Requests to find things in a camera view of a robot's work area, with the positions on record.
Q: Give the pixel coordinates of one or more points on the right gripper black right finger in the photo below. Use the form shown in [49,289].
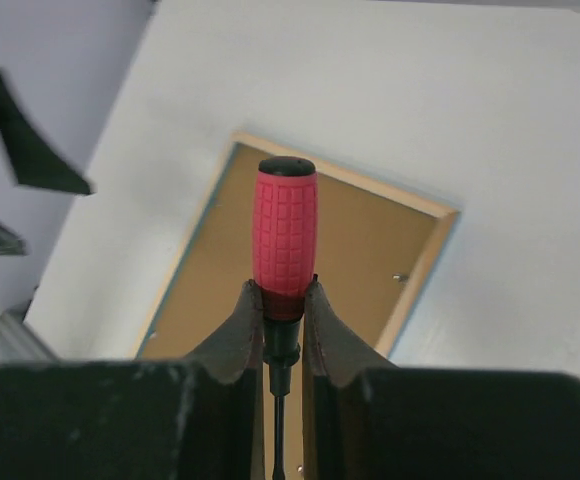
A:
[366,418]

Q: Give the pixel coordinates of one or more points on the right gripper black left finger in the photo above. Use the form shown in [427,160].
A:
[199,416]

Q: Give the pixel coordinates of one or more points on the blue wooden picture frame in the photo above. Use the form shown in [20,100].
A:
[377,245]

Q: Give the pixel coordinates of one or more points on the red handled screwdriver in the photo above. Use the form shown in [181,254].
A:
[283,254]

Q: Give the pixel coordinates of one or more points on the aluminium front rail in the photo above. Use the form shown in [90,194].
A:
[18,343]

